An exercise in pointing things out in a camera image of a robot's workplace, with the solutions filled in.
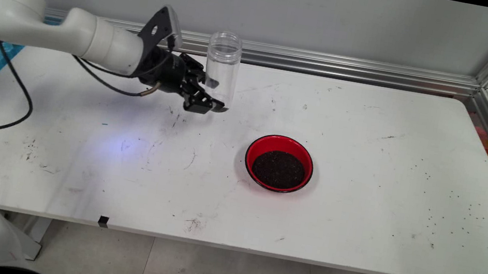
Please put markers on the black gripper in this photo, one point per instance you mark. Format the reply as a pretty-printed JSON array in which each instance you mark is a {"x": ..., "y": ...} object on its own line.
[{"x": 168, "y": 73}]

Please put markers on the clear plastic jar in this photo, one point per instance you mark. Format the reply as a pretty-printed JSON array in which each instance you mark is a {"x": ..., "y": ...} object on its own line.
[{"x": 224, "y": 63}]

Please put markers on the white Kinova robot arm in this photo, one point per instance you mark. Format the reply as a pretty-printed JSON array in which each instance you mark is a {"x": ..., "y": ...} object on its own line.
[{"x": 14, "y": 7}]

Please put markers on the red bowl with black rim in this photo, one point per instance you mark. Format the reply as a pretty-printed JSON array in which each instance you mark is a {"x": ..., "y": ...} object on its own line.
[{"x": 259, "y": 147}]

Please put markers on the dark seeds in bowl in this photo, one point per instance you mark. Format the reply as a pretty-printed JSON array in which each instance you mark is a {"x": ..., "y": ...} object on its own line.
[{"x": 278, "y": 169}]

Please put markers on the small black tape marker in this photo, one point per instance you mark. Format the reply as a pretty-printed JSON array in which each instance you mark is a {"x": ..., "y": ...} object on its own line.
[{"x": 103, "y": 221}]

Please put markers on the grey table leg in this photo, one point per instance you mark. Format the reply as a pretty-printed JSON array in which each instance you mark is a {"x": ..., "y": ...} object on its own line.
[{"x": 35, "y": 236}]

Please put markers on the aluminium back frame rail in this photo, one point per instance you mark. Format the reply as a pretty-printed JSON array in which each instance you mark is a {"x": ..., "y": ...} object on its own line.
[{"x": 357, "y": 69}]

